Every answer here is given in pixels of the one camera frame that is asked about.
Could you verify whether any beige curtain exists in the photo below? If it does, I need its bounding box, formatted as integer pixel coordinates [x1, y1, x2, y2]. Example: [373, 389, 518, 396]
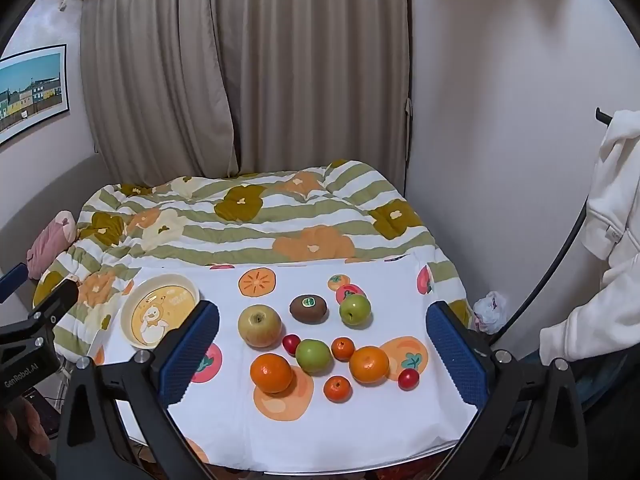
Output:
[80, 0, 413, 186]

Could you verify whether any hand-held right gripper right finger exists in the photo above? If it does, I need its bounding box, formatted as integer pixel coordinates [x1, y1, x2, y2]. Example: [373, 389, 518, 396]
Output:
[425, 300, 588, 480]

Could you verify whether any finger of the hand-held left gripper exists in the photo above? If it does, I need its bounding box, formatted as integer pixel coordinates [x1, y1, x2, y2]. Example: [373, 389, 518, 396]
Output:
[0, 262, 28, 303]
[27, 280, 81, 328]

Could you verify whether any brown kiwi with sticker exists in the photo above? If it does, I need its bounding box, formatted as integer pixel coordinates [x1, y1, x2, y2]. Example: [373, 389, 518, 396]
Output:
[289, 294, 329, 325]

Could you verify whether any wall poster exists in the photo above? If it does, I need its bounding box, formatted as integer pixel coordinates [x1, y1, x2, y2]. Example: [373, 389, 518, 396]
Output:
[0, 44, 68, 147]

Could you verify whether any pink plush toy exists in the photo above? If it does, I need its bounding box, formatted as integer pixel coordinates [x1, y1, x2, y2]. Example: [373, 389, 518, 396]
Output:
[26, 210, 78, 281]

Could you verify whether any small tangerine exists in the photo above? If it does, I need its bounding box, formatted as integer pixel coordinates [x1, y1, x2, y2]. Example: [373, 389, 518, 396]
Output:
[323, 375, 352, 404]
[331, 337, 356, 362]

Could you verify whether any green apple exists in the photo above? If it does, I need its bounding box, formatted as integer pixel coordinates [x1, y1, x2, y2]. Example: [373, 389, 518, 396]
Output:
[339, 294, 372, 327]
[295, 338, 334, 376]

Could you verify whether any cream plate with duck print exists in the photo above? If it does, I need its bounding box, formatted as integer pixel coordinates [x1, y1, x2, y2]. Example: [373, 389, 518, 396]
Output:
[120, 274, 201, 350]

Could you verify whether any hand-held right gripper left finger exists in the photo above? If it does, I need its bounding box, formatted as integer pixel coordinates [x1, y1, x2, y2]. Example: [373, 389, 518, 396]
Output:
[57, 300, 221, 480]

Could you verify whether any white hooded jacket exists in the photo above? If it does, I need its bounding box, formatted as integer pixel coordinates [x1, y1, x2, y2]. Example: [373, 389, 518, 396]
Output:
[539, 109, 640, 363]

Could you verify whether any yellow-red apple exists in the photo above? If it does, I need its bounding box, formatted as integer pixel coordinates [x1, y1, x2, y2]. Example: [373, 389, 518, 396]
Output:
[237, 304, 283, 349]

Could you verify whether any white fruit-print cloth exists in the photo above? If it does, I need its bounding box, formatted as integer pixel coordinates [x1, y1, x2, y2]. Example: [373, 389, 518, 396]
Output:
[90, 255, 481, 476]

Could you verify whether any person's left hand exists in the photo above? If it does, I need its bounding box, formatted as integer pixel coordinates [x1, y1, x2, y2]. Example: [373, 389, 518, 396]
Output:
[0, 395, 53, 461]

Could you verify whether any white plastic bag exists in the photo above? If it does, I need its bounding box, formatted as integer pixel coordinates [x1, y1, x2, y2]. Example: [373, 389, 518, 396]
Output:
[472, 291, 508, 333]

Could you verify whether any large orange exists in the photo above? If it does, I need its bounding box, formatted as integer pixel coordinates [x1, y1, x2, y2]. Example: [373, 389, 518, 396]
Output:
[348, 345, 391, 386]
[250, 353, 294, 394]

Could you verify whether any striped floral blanket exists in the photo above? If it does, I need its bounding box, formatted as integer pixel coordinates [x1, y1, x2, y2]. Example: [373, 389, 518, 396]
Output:
[32, 160, 473, 361]

